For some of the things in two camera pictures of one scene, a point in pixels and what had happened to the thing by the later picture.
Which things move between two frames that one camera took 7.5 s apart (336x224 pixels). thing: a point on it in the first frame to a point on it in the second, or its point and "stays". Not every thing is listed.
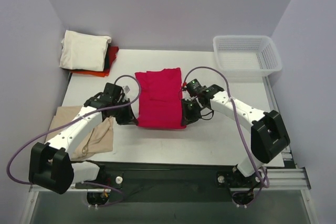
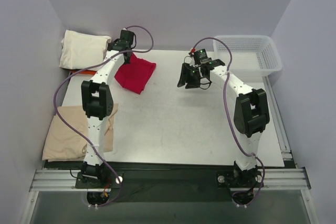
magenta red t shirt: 160,95 to 135,75
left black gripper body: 125,115 to 127,56
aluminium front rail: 277,179 stays
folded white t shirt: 83,51 stays
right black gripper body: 189,112 to 191,73
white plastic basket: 247,55 stays
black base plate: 170,182 stays
